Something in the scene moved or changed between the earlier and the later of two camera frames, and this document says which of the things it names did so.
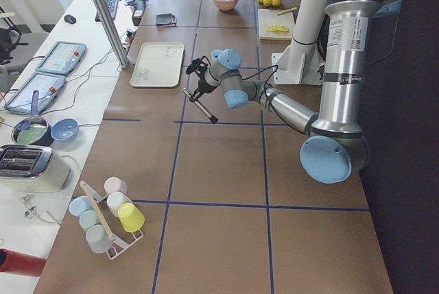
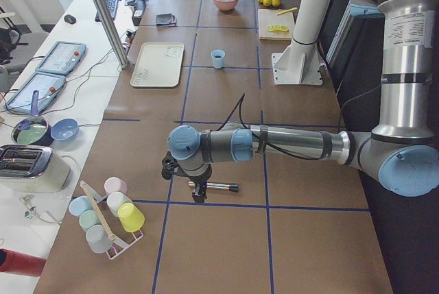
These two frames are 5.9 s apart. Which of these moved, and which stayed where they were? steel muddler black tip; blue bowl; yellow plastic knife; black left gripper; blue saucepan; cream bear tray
Moved: black left gripper; steel muddler black tip
Stayed: blue saucepan; cream bear tray; yellow plastic knife; blue bowl
